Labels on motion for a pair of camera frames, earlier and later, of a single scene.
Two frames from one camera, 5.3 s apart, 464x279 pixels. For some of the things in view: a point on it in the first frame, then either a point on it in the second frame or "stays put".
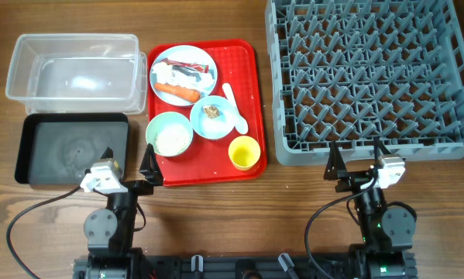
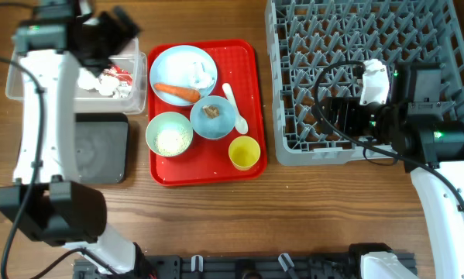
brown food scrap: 211,111 stays put
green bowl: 170,132 stays put
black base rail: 276,266 stays put
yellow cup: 244,151 stays put
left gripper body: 139,187 to 108,37
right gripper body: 354,180 to 333,116
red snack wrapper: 198,67 to 122,74
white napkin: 163,73 to 104,84
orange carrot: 179,92 stays put
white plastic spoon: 239,122 stays put
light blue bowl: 213,117 stays put
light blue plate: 180,75 stays put
